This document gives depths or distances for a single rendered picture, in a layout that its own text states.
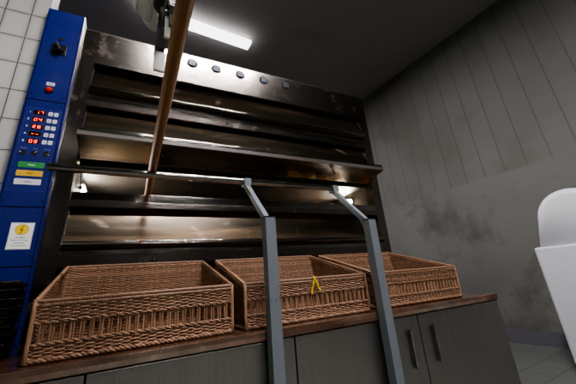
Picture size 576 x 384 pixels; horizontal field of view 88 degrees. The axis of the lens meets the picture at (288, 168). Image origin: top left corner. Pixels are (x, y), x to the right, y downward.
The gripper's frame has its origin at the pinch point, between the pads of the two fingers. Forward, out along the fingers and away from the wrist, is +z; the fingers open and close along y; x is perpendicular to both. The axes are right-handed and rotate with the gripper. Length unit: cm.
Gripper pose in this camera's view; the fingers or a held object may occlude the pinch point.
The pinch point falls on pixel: (164, 53)
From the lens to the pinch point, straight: 92.8
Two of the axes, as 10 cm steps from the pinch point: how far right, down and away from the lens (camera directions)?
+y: 5.5, -3.5, -7.6
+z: 1.0, 9.3, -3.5
